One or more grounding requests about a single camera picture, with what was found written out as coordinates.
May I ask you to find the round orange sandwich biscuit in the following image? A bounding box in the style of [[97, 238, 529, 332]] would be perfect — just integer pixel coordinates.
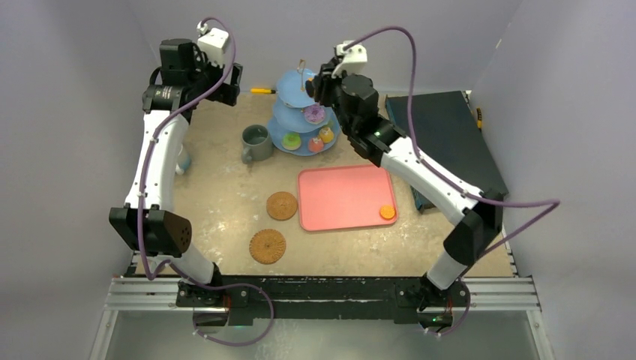
[[379, 205, 397, 220]]

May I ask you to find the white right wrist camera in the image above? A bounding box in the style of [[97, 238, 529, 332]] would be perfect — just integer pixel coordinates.
[[331, 40, 368, 78]]

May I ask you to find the pink rectangular tray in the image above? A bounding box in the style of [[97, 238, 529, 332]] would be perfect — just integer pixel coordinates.
[[297, 165, 398, 232]]

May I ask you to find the pink cupcake with cream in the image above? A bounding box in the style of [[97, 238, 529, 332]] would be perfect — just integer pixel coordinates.
[[307, 136, 325, 154]]

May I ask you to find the grey-green ceramic mug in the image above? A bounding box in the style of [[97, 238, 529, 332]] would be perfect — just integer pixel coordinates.
[[241, 124, 274, 164]]

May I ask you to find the woven rattan coaster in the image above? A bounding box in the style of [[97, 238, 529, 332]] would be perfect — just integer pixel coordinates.
[[249, 229, 287, 265], [266, 191, 298, 221]]

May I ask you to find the yellow tool at right wall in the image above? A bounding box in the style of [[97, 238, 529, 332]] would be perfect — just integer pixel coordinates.
[[475, 107, 483, 131]]

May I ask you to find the green frosted donut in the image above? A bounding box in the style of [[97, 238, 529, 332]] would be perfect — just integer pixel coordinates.
[[281, 132, 302, 151]]

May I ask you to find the dark teal flat box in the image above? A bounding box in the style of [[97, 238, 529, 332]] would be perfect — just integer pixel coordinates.
[[385, 89, 510, 212]]

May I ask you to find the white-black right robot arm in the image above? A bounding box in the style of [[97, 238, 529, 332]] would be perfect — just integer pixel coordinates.
[[305, 57, 503, 305]]

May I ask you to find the white ceramic mug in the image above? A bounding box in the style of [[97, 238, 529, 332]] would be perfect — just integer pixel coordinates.
[[175, 145, 191, 175]]

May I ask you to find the black aluminium base frame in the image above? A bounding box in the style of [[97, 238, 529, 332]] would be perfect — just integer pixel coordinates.
[[101, 274, 542, 329]]

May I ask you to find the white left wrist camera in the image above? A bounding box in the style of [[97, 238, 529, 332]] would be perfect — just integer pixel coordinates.
[[196, 22, 231, 68]]

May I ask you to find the yellow-handled screwdriver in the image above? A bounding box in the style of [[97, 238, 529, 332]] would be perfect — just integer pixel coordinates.
[[250, 88, 277, 95]]

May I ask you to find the lower woven rattan coaster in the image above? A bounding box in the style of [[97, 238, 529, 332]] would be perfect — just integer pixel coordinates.
[[249, 229, 287, 265]]

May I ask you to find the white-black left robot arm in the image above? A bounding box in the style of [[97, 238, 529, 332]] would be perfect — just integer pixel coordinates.
[[109, 28, 242, 307]]

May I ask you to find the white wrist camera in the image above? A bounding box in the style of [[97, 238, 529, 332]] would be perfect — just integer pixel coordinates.
[[331, 40, 368, 78], [196, 22, 231, 68]]

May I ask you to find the upper woven rattan coaster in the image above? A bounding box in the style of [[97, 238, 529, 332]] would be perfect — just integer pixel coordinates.
[[266, 191, 298, 221]]

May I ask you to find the blue three-tier cake stand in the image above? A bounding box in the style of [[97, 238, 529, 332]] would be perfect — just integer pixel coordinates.
[[267, 59, 341, 157]]

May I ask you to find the purple frosted donut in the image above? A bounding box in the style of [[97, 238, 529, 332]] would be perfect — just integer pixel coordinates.
[[303, 103, 326, 125]]

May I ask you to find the yellow cupcake with cream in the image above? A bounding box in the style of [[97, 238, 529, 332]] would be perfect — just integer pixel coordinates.
[[318, 126, 335, 144]]

